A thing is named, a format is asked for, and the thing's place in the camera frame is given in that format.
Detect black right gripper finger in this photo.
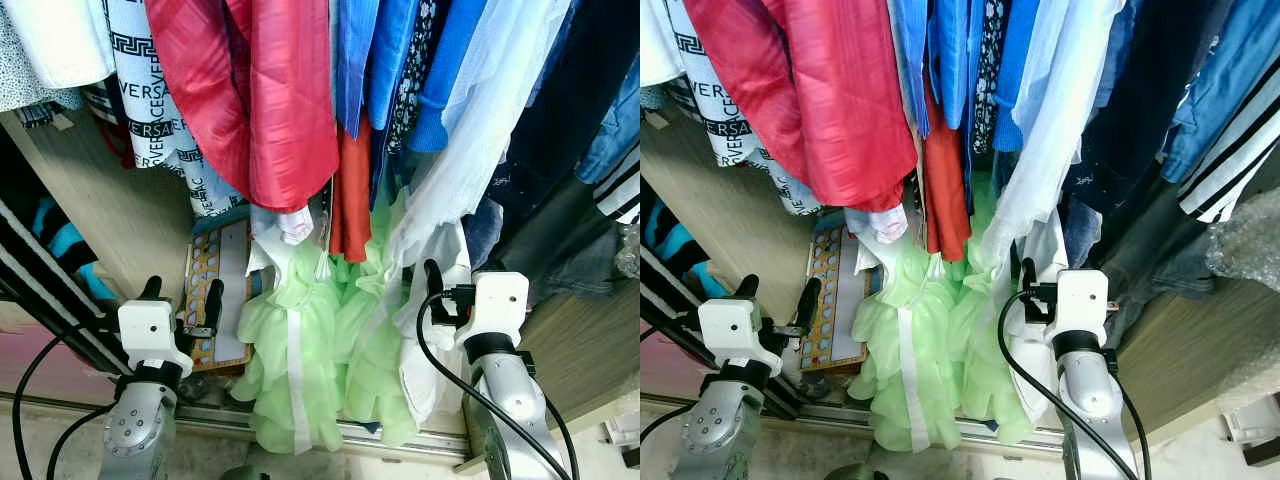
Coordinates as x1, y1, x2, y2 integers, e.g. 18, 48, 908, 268
1019, 257, 1041, 317
425, 259, 447, 321

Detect plain white cloth garment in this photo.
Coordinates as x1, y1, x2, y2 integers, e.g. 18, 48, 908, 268
395, 215, 473, 429
998, 212, 1069, 426

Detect black turquoise striped garment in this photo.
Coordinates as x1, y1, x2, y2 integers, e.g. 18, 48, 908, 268
640, 198, 739, 303
25, 193, 119, 303

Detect light green frilly dress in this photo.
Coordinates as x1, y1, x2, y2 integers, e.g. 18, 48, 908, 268
228, 185, 426, 456
848, 180, 1039, 456

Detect small white pink garment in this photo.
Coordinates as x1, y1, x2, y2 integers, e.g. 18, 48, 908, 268
843, 203, 913, 247
248, 203, 317, 273

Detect wooden wardrobe partition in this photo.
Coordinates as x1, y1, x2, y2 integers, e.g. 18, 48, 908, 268
0, 108, 196, 303
640, 108, 813, 303

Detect orange red garment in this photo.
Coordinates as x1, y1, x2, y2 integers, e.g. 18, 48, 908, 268
328, 115, 374, 264
920, 85, 973, 264

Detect clear bubble wrap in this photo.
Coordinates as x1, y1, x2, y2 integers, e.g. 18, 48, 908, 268
1203, 188, 1280, 293
614, 225, 641, 283

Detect grey jeans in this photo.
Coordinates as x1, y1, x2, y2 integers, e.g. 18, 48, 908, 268
500, 180, 641, 303
1098, 180, 1236, 336

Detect wooden wardrobe side panel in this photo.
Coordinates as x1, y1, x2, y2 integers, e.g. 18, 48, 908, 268
515, 278, 641, 446
1112, 275, 1280, 446

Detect black white striped garment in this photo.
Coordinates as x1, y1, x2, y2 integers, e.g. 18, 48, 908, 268
1176, 60, 1280, 225
593, 145, 641, 225

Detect black white lettered print garment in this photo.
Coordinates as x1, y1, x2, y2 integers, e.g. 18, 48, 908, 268
660, 0, 813, 219
100, 0, 246, 219

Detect white sheer garment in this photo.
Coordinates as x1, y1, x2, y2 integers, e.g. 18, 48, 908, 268
978, 0, 1129, 273
385, 0, 573, 273

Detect white plastic object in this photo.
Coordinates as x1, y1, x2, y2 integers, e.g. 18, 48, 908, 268
603, 420, 641, 471
1225, 393, 1280, 466

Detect red satin garment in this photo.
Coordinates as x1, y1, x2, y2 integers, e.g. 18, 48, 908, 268
143, 0, 343, 213
683, 0, 921, 215

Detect blue denim garment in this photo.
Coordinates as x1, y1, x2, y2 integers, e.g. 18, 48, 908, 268
573, 55, 641, 186
1158, 0, 1280, 186

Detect black floral print garment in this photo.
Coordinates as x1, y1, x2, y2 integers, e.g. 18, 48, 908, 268
383, 0, 453, 156
968, 0, 1013, 159

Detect plain blue garment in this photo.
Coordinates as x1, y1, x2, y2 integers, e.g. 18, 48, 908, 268
405, 0, 493, 154
992, 0, 1043, 154

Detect dark navy garment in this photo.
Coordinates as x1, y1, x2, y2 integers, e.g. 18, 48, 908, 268
1060, 0, 1239, 233
488, 0, 641, 226

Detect bright blue shirt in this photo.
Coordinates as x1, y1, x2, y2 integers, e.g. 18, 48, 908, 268
888, 0, 979, 139
333, 0, 421, 139

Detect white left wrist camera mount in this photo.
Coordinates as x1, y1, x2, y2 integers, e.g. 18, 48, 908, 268
696, 296, 777, 381
116, 297, 197, 381

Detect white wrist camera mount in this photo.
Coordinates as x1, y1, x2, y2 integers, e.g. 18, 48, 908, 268
454, 270, 531, 351
116, 297, 197, 381
1044, 268, 1113, 347
696, 296, 777, 381

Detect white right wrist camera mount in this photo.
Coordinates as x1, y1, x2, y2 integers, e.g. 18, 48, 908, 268
454, 270, 531, 351
1044, 268, 1113, 347

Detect dark sliding wardrobe door frame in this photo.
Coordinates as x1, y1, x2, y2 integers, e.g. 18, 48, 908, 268
0, 130, 131, 376
640, 235, 723, 353

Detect metal wardrobe door rail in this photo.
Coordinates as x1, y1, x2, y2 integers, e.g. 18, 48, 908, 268
640, 392, 1066, 451
0, 392, 476, 466

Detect short black left arm cable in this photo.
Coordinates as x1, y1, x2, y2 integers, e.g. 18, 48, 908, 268
640, 404, 699, 446
44, 404, 113, 480

